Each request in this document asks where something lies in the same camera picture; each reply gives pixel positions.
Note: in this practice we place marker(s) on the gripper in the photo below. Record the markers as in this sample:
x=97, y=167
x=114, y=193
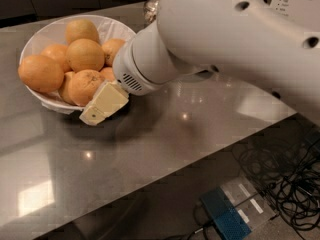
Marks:
x=126, y=71

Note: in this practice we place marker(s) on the orange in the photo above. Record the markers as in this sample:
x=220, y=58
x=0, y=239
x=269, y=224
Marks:
x=41, y=73
x=85, y=54
x=83, y=86
x=111, y=48
x=107, y=72
x=81, y=29
x=57, y=52

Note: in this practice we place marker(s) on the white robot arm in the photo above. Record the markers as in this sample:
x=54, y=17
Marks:
x=244, y=39

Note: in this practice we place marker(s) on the white bowl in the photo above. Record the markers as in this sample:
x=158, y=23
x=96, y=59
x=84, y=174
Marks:
x=54, y=33

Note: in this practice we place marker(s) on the orange low between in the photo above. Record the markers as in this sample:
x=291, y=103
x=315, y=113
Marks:
x=64, y=89

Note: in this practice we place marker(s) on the glass jar pale cereal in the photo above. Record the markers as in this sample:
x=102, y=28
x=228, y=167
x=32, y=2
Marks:
x=150, y=10

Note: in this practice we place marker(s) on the blue box on floor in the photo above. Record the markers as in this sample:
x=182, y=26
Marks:
x=225, y=217

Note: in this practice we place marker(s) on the allergens information sign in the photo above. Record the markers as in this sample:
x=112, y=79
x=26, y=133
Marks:
x=303, y=12

